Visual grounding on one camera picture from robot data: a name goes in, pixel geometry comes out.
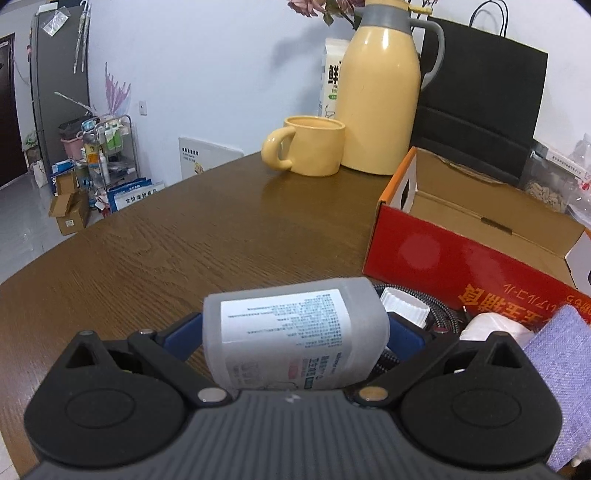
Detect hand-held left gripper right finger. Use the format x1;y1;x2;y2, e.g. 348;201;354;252
345;312;525;409

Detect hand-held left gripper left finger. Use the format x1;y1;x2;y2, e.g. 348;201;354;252
65;312;232;409

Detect small squat white bottle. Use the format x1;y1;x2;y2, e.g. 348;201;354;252
380;287;431;330

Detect black braided cable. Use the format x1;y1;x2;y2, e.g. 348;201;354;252
373;285;472;376

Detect white tissue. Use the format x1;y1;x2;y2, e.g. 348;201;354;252
459;314;534;352

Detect red cardboard box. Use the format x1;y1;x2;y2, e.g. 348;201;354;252
362;147;591;336

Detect translucent white labelled bottle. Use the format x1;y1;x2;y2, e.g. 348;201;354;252
203;277;392;392

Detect purple cloth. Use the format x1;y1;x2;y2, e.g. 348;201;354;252
524;305;591;472

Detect blue pet food bag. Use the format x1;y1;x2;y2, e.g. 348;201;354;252
107;178;166;213

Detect brown cardboard box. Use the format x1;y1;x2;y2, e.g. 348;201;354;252
55;194;90;237
55;172;80;195
48;193;77;217

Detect white flat board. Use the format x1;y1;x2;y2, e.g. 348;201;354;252
178;136;245;180

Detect clear container of seeds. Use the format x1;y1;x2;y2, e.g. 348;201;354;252
522;141;591;216

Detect metal storage cart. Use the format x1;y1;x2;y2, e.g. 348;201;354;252
83;113;139;190

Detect yellow mug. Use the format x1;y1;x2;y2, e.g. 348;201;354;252
261;115;347;177

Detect pink waste bin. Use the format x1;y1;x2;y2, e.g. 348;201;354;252
59;117;88;160

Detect yellow thermos jug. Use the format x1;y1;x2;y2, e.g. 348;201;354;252
333;0;446;176

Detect flat white box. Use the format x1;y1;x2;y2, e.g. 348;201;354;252
545;138;591;183

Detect black paper bag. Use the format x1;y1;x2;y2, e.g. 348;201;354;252
411;0;549;190

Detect white milk carton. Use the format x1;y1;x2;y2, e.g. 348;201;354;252
318;38;352;118

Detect dark wooden door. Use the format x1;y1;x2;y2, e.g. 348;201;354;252
0;32;28;188

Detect grey refrigerator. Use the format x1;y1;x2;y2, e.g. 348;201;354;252
28;0;93;174

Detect dried flowers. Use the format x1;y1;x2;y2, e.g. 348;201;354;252
287;0;370;29

